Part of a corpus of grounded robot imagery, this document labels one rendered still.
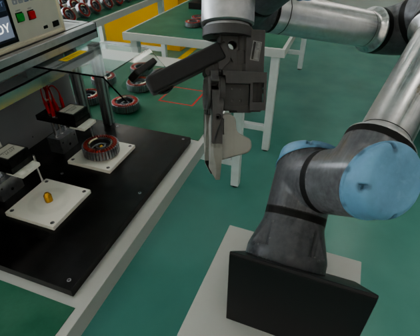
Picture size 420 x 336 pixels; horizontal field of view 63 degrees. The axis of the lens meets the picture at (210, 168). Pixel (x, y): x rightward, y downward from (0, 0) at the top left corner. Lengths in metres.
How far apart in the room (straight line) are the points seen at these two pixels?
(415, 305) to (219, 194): 1.13
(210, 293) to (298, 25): 0.56
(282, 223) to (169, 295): 1.10
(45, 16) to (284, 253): 0.87
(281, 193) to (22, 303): 0.57
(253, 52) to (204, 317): 0.50
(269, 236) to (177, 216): 1.40
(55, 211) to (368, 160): 0.74
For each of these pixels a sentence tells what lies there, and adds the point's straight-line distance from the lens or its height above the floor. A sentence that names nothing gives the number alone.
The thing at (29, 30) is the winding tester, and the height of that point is 1.15.
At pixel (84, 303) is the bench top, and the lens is 0.80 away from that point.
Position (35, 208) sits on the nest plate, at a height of 0.78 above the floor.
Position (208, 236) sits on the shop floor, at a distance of 1.89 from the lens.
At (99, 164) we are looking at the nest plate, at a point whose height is 0.78.
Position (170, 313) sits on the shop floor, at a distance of 1.63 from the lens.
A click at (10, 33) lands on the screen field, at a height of 1.15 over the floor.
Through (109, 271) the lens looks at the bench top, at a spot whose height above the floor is 0.75.
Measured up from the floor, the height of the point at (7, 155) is 0.92.
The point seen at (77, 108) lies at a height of 0.92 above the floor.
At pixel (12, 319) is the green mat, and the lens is 0.83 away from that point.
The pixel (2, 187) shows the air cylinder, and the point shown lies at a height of 0.81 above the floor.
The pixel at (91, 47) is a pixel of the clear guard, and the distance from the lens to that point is 1.17.
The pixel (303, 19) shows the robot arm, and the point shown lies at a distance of 0.72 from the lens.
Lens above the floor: 1.39
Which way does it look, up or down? 36 degrees down
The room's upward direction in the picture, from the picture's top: straight up
